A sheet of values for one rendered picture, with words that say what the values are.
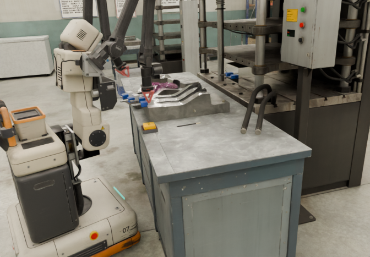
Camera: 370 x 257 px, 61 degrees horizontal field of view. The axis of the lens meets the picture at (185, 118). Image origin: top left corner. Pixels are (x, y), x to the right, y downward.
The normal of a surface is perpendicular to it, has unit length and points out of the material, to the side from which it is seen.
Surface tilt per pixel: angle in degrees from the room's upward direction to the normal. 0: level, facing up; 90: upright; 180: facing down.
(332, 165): 90
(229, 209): 90
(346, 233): 0
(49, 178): 90
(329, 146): 90
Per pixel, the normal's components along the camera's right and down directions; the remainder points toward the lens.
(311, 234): -0.04, -0.94
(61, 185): 0.56, 0.25
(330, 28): 0.26, 0.31
